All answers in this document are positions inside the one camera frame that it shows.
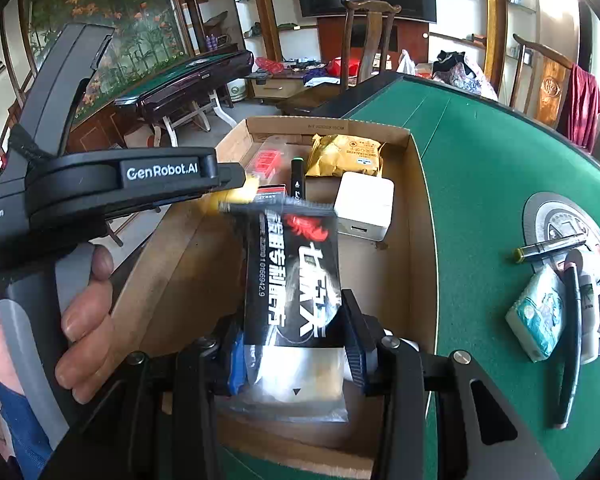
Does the black and clear pouch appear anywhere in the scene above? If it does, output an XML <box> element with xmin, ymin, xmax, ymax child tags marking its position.
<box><xmin>219</xmin><ymin>200</ymin><xmax>351</xmax><ymax>423</ymax></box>

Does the black pen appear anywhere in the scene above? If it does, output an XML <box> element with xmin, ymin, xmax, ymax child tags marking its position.
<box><xmin>555</xmin><ymin>249</ymin><xmax>586</xmax><ymax>429</ymax></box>

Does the black marker olive cap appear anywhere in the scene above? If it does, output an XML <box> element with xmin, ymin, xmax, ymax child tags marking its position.
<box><xmin>512</xmin><ymin>237</ymin><xmax>588</xmax><ymax>262</ymax></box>

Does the person's left hand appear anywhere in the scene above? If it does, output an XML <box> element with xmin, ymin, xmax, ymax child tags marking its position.
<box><xmin>55</xmin><ymin>247</ymin><xmax>116</xmax><ymax>403</ymax></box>

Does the white and red carton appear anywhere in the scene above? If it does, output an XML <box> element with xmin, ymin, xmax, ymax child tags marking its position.
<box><xmin>252</xmin><ymin>182</ymin><xmax>291</xmax><ymax>206</ymax></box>

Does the low wooden table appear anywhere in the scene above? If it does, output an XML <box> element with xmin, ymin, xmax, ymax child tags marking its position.
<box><xmin>250</xmin><ymin>75</ymin><xmax>311</xmax><ymax>103</ymax></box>

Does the black marker green cap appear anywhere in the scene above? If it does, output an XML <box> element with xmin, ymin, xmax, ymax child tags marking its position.
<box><xmin>290</xmin><ymin>157</ymin><xmax>306</xmax><ymax>201</ymax></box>

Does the yellow tape roll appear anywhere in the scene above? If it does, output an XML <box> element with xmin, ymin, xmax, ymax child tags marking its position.
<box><xmin>207</xmin><ymin>172</ymin><xmax>261</xmax><ymax>216</ymax></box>

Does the person's left forearm blue sleeve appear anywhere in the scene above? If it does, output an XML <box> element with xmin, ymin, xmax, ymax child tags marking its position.
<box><xmin>0</xmin><ymin>380</ymin><xmax>51</xmax><ymax>480</ymax></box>

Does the brown cardboard box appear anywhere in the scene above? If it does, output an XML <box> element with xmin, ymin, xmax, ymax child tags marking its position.
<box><xmin>112</xmin><ymin>116</ymin><xmax>438</xmax><ymax>480</ymax></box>

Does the carved light wooden chair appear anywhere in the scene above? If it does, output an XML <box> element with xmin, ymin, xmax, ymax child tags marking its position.
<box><xmin>510</xmin><ymin>34</ymin><xmax>581</xmax><ymax>128</ymax></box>

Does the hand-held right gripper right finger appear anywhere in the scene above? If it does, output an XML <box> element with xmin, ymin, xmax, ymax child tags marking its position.
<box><xmin>339</xmin><ymin>289</ymin><xmax>561</xmax><ymax>480</ymax></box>

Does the white charger adapter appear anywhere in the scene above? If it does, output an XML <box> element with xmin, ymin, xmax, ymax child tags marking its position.
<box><xmin>332</xmin><ymin>171</ymin><xmax>396</xmax><ymax>251</ymax></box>

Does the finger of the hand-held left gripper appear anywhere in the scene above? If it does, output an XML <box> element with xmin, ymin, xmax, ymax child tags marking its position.
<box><xmin>217</xmin><ymin>163</ymin><xmax>247</xmax><ymax>194</ymax></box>

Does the dark wooden chair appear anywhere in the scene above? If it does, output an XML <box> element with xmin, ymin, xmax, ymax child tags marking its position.
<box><xmin>275</xmin><ymin>0</ymin><xmax>401</xmax><ymax>116</ymax></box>

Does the small red plastic packet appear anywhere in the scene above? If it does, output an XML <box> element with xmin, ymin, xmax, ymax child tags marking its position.
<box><xmin>244</xmin><ymin>147</ymin><xmax>286</xmax><ymax>176</ymax></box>

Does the pile of clothes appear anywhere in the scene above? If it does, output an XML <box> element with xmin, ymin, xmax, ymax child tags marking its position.
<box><xmin>432</xmin><ymin>50</ymin><xmax>498</xmax><ymax>101</ymax></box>

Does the dark green-topped mahjong table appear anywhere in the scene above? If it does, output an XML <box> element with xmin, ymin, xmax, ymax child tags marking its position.
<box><xmin>112</xmin><ymin>50</ymin><xmax>256</xmax><ymax>136</ymax></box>

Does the white tissue packet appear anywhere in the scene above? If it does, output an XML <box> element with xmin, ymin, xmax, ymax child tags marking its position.
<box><xmin>505</xmin><ymin>262</ymin><xmax>568</xmax><ymax>363</ymax></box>

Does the yellow cracker packet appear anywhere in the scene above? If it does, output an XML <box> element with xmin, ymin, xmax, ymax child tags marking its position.
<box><xmin>306</xmin><ymin>132</ymin><xmax>386</xmax><ymax>179</ymax></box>

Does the dark red cloth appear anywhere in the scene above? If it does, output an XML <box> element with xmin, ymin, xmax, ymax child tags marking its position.
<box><xmin>557</xmin><ymin>62</ymin><xmax>600</xmax><ymax>153</ymax></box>

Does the round table centre panel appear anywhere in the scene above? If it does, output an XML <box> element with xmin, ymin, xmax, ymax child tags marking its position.
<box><xmin>522</xmin><ymin>191</ymin><xmax>600</xmax><ymax>361</ymax></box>

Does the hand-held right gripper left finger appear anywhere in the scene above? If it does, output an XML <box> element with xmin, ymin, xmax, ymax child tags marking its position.
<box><xmin>45</xmin><ymin>327</ymin><xmax>251</xmax><ymax>480</ymax></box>

